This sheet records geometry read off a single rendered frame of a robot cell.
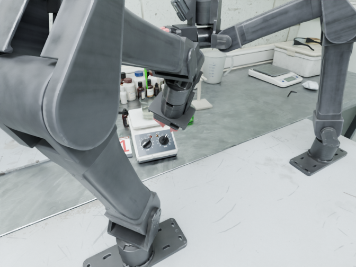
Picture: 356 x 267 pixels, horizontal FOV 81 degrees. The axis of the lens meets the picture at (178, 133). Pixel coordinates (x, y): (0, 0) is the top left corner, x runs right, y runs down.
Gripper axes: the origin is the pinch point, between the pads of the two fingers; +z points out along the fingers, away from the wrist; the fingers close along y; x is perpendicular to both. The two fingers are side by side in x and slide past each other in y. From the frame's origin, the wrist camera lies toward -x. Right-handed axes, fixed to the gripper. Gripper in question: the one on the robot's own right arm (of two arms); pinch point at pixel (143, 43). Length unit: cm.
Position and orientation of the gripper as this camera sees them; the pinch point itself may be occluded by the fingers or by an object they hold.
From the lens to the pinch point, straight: 62.4
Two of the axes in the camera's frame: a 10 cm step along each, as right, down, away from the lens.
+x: 0.2, 8.3, 5.6
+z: -9.5, 1.9, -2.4
